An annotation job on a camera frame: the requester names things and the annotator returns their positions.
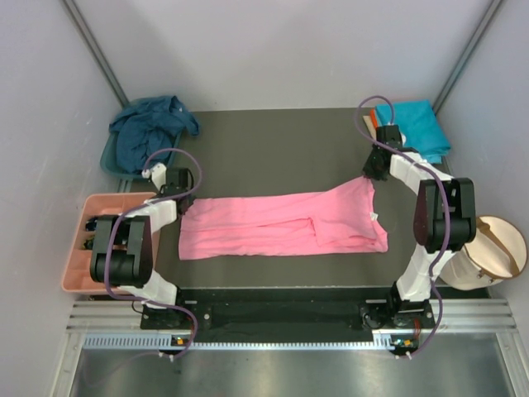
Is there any pink t shirt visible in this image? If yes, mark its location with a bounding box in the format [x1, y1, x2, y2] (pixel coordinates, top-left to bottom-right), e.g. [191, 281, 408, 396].
[179, 177, 388, 261]

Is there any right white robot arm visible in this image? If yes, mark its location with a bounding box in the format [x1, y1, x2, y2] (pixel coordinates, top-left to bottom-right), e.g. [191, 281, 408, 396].
[363, 125, 477, 328]

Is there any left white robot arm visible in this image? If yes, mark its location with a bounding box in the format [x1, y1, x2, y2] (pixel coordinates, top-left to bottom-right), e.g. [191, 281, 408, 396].
[84, 164, 194, 328]

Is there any folded beige t shirt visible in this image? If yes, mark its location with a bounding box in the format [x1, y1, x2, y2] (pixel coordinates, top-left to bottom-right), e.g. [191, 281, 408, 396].
[362, 116, 377, 141]

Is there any folded orange t shirt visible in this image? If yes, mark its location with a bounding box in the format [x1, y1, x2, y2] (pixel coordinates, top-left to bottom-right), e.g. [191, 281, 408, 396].
[369, 108, 379, 129]

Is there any folded turquoise t shirt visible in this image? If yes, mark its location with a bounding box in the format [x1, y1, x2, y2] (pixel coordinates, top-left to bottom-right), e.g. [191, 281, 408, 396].
[393, 100, 451, 164]

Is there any dark blue t shirt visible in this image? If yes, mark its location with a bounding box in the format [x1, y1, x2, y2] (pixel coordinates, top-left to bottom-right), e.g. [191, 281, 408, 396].
[108, 94, 202, 175]

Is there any teal plastic basket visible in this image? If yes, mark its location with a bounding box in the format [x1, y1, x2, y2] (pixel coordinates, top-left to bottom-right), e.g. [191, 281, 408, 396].
[99, 97, 185, 181]

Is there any dark patterned item back left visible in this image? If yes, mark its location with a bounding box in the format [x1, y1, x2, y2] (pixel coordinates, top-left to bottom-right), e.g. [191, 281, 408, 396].
[85, 216, 99, 232]

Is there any dark patterned item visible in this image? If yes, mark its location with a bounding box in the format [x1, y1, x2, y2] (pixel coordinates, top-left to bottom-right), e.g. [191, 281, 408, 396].
[82, 235, 95, 251]
[85, 216, 99, 232]

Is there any dark patterned item front left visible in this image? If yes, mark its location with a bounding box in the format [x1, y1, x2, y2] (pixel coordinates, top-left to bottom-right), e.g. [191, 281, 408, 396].
[82, 235, 95, 251]

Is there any pink compartment tray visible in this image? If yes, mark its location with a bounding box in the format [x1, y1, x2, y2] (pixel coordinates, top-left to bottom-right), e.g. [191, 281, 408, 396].
[61, 192, 155, 295]

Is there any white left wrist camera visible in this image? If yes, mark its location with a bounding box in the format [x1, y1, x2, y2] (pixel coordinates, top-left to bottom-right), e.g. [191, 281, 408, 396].
[141, 163, 167, 190]

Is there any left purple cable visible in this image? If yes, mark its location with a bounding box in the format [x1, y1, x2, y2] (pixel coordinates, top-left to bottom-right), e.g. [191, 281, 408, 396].
[103, 148, 204, 359]

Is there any purple cable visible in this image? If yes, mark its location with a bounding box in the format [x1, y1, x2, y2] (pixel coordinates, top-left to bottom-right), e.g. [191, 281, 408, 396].
[103, 148, 204, 359]
[355, 95, 451, 359]

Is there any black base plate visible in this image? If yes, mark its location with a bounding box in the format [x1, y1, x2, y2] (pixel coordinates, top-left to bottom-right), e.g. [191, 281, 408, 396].
[139, 288, 441, 332]

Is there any grey slotted cable duct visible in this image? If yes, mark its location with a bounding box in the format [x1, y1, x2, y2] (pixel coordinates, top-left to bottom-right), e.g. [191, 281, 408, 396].
[83, 333, 418, 351]

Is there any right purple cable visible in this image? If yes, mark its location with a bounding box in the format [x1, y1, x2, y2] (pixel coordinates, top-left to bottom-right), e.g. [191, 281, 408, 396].
[355, 95, 451, 359]

